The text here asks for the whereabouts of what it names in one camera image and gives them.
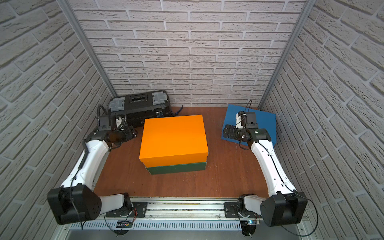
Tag blue shoebox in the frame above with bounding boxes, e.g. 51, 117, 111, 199
223, 105, 277, 146

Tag orange shoebox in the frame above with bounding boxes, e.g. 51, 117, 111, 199
139, 115, 209, 168

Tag green shoebox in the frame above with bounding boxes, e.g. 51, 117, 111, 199
146, 162, 207, 175

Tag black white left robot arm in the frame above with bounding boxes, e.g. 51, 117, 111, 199
47, 105, 138, 225

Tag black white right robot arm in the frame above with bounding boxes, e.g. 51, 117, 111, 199
223, 111, 308, 227

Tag black grey toolbox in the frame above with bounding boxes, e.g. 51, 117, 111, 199
109, 91, 173, 128

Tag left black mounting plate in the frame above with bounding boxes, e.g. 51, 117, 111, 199
106, 202, 148, 219

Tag black mounting plate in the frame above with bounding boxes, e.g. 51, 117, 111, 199
106, 202, 148, 219
224, 202, 261, 220

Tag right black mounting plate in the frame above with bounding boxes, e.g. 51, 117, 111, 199
224, 202, 261, 220

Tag left green circuit board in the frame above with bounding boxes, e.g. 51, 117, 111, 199
116, 221, 134, 229

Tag green circuit board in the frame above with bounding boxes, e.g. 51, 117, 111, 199
241, 220, 260, 226
116, 221, 134, 229

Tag right green circuit board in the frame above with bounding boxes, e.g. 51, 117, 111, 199
241, 220, 260, 226

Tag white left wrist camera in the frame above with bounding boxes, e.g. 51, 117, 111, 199
112, 115, 126, 129

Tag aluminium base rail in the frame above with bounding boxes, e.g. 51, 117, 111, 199
61, 196, 310, 232

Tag left aluminium corner post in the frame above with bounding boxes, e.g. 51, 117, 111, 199
57, 0, 118, 98

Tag aluminium corner post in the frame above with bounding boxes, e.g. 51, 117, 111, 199
57, 0, 118, 98
258, 0, 316, 110

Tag right aluminium corner post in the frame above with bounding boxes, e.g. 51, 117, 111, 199
258, 0, 316, 110

